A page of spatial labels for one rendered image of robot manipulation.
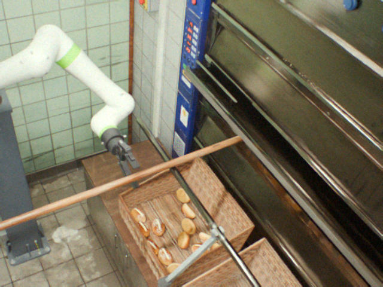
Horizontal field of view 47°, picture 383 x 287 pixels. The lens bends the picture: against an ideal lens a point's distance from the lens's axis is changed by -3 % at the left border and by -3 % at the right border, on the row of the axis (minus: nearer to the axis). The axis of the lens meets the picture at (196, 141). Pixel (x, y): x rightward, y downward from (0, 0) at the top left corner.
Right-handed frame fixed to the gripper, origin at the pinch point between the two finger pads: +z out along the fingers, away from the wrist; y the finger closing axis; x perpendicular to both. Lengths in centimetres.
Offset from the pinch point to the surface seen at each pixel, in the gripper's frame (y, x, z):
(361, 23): -80, -55, 38
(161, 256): 56, -11, 9
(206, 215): 2.5, -16.9, 29.2
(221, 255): 49, -35, 26
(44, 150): 92, 12, -123
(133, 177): -0.5, 1.2, 1.3
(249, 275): 2, -17, 59
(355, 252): -23, -39, 79
